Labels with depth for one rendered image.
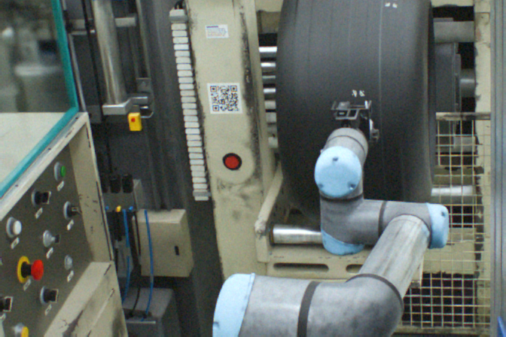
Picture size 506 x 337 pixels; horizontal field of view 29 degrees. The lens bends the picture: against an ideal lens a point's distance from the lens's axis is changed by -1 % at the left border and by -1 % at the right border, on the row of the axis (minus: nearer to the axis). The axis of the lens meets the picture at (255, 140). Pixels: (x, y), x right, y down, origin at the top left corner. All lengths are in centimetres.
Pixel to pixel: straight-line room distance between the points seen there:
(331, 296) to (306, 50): 80
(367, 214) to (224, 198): 74
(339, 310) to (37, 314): 89
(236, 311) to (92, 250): 99
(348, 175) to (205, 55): 69
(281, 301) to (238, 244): 109
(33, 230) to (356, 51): 74
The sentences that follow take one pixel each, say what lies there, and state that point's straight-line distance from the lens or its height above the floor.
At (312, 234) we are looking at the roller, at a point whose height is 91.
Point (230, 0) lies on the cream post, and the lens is 218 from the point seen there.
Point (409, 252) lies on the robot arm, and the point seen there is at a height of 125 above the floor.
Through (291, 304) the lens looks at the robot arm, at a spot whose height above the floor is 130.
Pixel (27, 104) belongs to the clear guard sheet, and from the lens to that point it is 196.
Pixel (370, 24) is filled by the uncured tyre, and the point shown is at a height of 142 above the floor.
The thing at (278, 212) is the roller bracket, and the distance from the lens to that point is 242.
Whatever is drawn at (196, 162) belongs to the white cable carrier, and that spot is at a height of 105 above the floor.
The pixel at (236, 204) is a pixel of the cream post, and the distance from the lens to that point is 238.
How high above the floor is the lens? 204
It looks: 24 degrees down
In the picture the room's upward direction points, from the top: 6 degrees counter-clockwise
